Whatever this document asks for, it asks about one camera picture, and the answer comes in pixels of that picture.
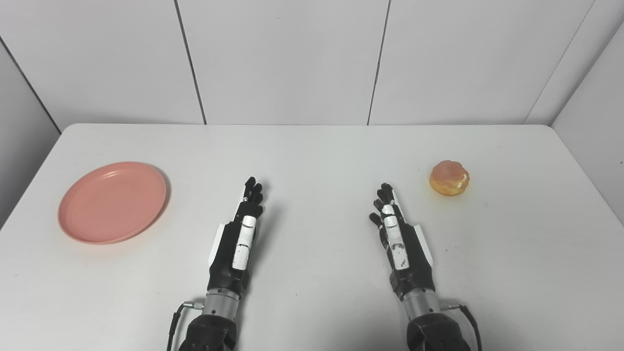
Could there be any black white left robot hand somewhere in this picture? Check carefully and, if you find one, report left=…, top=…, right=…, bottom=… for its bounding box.
left=207, top=176, right=266, bottom=295

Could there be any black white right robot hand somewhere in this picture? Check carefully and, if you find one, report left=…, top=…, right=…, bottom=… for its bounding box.
left=369, top=183, right=435, bottom=302

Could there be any golden cream puff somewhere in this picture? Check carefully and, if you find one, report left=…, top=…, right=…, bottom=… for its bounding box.
left=429, top=160, right=470, bottom=196

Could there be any pink round plate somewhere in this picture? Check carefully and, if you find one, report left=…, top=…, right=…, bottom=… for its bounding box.
left=58, top=161, right=167, bottom=245

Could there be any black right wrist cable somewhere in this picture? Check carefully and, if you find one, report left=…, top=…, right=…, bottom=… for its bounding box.
left=440, top=303, right=483, bottom=351

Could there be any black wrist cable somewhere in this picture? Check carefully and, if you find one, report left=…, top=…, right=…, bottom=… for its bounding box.
left=167, top=301, right=204, bottom=351
left=440, top=303, right=483, bottom=351

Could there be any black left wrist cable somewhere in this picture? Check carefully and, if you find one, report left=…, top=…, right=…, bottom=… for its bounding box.
left=167, top=301, right=204, bottom=351

